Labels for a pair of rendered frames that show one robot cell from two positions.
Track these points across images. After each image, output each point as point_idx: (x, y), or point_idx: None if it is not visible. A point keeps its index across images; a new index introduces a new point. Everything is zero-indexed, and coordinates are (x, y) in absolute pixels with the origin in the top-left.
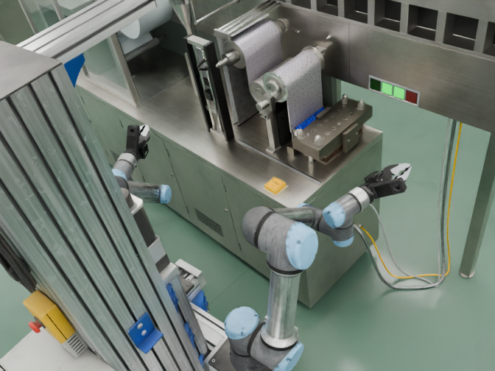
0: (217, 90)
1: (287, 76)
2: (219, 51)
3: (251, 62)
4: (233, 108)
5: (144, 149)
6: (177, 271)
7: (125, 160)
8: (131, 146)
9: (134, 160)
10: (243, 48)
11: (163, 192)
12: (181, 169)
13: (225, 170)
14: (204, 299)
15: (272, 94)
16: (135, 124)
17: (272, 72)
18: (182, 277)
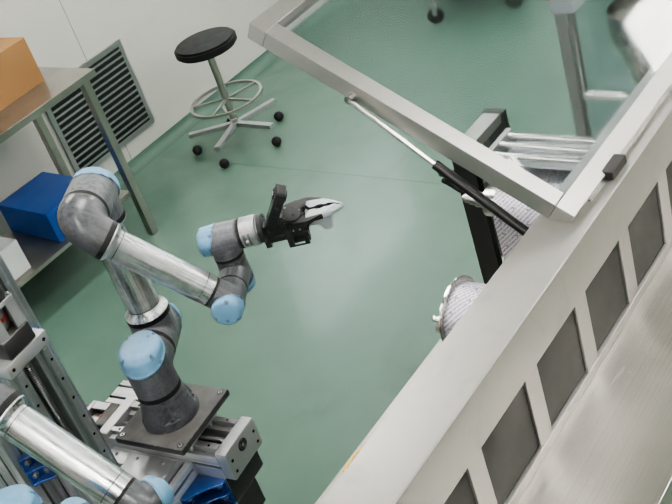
0: (477, 241)
1: (462, 312)
2: None
3: (513, 240)
4: None
5: (298, 234)
6: (9, 377)
7: (234, 225)
8: (268, 214)
9: (248, 235)
10: (499, 200)
11: (214, 304)
12: None
13: (411, 377)
14: (221, 495)
15: (433, 318)
16: None
17: (452, 282)
18: (193, 432)
